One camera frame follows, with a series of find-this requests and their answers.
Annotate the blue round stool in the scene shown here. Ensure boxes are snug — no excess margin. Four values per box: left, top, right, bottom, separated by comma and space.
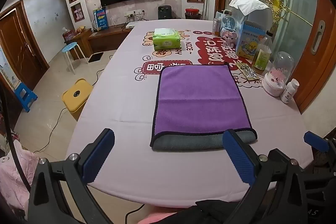
61, 42, 90, 75

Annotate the white pill bottle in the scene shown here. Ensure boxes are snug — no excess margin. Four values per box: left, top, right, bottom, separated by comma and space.
280, 79, 300, 104

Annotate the blue plastic step stool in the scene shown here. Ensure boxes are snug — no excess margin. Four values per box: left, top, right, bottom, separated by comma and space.
14, 82, 38, 112

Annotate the pink printed tablecloth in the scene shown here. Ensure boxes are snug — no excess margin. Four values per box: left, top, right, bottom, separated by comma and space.
66, 19, 314, 209

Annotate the snow globe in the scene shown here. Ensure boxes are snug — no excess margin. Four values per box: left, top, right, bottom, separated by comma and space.
220, 16, 238, 37

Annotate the brown wooden door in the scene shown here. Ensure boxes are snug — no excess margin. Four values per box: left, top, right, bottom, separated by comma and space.
0, 0, 50, 90

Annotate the green tissue pack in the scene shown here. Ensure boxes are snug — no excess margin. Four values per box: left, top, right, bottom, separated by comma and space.
152, 28, 182, 51

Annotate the purple and grey towel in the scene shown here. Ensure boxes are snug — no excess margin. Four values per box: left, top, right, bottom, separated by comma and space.
150, 64, 258, 152

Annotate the white covered water dispenser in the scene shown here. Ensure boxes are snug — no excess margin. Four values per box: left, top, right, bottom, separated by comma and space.
228, 0, 274, 31

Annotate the pink cloth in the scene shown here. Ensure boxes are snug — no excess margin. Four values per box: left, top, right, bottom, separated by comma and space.
0, 139, 40, 215

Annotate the drink can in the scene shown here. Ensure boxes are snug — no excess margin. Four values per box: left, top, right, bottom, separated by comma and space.
212, 18, 222, 36

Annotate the glass dome with pink flowers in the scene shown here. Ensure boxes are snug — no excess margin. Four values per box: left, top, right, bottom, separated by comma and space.
262, 51, 295, 97

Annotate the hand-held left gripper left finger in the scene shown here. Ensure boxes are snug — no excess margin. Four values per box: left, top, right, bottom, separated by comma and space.
28, 128, 116, 224

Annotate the black floor cable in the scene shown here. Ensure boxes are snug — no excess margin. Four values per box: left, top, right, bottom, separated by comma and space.
34, 55, 114, 154

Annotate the blister pill pack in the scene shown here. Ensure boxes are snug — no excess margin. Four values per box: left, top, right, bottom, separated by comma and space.
236, 62, 259, 81

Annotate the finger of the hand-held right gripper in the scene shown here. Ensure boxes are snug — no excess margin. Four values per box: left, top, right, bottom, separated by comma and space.
304, 131, 330, 153

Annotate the yellow plastic stool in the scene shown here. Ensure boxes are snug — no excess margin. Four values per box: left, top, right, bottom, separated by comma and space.
62, 79, 94, 122

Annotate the black air fryer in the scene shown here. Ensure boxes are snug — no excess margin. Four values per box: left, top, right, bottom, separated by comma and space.
157, 5, 174, 20

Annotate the pink cartoon figure card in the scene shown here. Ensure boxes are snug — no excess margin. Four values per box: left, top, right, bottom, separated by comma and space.
220, 30, 240, 50

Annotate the wooden television cabinet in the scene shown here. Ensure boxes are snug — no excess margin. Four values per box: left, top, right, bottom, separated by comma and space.
66, 22, 135, 60

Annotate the yellow oil bottle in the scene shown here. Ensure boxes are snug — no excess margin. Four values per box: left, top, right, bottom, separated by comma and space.
251, 30, 274, 70

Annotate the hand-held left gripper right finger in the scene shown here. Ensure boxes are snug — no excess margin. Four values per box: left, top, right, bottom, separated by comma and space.
222, 129, 315, 224

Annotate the blue cartoon carton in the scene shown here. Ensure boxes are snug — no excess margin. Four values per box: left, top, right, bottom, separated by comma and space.
235, 20, 266, 60

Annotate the black floor mat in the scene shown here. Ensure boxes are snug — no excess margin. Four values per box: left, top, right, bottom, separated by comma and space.
88, 52, 104, 63

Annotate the red snack packet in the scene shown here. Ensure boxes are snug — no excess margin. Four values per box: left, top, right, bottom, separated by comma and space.
62, 27, 77, 42

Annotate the blue printed box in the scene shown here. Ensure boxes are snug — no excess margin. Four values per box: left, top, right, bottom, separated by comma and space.
92, 8, 109, 31

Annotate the red pot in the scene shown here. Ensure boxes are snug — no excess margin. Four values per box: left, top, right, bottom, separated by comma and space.
185, 7, 202, 20

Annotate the silver sliding door handle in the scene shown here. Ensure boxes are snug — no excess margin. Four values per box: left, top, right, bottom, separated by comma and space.
311, 20, 325, 55

